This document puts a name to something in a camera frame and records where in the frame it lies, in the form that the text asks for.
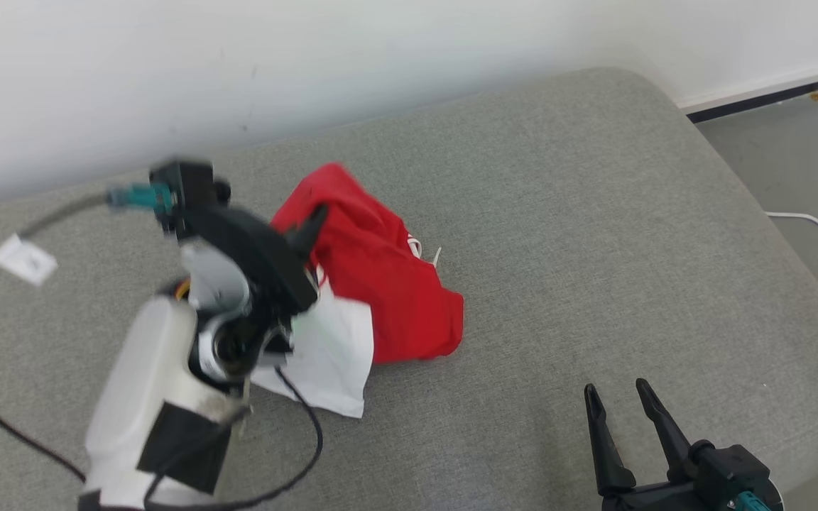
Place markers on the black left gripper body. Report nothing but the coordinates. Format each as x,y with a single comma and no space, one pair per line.
260,255

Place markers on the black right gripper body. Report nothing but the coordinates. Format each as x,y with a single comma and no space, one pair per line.
664,499

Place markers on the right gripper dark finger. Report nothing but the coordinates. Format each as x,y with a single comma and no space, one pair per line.
668,433
608,454

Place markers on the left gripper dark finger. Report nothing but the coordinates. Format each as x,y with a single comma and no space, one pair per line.
311,231

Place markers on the red white jersey with lettering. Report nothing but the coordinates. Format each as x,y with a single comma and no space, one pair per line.
380,284

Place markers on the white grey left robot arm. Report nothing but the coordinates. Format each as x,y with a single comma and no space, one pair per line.
146,369

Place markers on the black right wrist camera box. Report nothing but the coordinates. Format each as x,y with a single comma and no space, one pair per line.
728,465

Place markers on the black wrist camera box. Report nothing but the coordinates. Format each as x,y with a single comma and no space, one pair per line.
185,191
728,465

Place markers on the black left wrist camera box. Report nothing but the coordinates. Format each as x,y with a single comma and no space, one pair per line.
185,191

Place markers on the black wall baseboard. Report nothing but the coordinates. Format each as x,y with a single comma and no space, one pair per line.
771,96

